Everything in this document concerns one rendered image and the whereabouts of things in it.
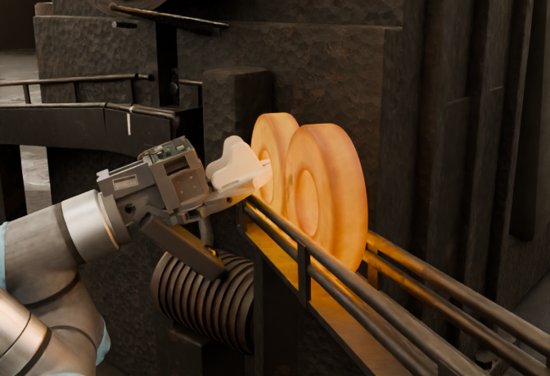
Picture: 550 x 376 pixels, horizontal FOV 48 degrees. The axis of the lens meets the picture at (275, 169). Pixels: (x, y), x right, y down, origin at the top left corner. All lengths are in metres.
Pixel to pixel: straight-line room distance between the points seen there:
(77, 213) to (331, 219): 0.30
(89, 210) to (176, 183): 0.10
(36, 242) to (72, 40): 0.85
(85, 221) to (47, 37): 0.93
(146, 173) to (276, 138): 0.15
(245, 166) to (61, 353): 0.28
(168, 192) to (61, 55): 0.89
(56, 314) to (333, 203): 0.34
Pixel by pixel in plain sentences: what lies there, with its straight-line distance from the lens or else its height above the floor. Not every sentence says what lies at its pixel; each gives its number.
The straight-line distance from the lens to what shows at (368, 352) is 0.48.
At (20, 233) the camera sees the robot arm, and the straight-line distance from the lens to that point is 0.72.
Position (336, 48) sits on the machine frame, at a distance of 0.99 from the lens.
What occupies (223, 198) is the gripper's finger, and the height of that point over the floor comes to 0.70.
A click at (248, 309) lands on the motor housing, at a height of 0.50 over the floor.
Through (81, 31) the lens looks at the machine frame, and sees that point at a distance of 1.47.
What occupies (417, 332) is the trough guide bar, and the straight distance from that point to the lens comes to 0.39.
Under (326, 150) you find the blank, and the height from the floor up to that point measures 0.78.
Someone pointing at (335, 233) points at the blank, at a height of 0.72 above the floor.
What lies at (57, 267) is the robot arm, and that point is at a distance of 0.72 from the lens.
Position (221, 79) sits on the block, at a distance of 1.00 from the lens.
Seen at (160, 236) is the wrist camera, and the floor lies 0.65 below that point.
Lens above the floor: 0.92
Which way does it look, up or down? 16 degrees down
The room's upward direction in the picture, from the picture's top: straight up
